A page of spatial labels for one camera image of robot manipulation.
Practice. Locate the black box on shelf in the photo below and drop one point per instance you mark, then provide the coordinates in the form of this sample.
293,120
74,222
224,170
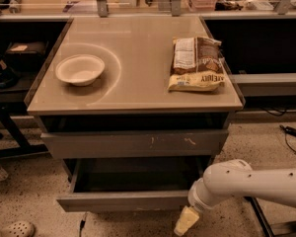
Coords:
26,56

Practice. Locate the black side table frame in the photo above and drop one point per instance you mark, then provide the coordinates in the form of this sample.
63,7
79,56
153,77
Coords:
12,102

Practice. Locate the grey drawer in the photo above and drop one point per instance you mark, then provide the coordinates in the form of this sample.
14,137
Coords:
131,184
160,143

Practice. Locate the black power adapter with cable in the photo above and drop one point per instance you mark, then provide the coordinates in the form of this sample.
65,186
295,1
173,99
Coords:
289,137

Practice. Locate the white perforated clog shoe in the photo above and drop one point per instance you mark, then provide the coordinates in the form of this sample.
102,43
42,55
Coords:
18,229

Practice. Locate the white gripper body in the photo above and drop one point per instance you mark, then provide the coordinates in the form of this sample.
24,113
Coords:
196,203

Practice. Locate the grey drawer cabinet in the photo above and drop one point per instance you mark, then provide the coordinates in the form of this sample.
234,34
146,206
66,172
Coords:
132,93

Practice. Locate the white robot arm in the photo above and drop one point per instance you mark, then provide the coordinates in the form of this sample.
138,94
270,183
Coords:
235,178

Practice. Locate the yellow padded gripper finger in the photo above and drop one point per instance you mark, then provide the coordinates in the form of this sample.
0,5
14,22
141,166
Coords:
188,218

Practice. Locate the white paper bowl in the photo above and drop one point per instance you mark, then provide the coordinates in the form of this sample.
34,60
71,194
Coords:
80,69

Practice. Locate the grey top drawer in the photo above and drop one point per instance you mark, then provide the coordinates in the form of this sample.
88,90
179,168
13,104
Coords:
160,143

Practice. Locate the black cable plug on floor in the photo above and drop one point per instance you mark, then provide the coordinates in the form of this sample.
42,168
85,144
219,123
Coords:
82,223

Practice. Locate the brown yellow snack bag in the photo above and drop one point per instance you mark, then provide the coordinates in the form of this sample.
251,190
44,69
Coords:
196,65

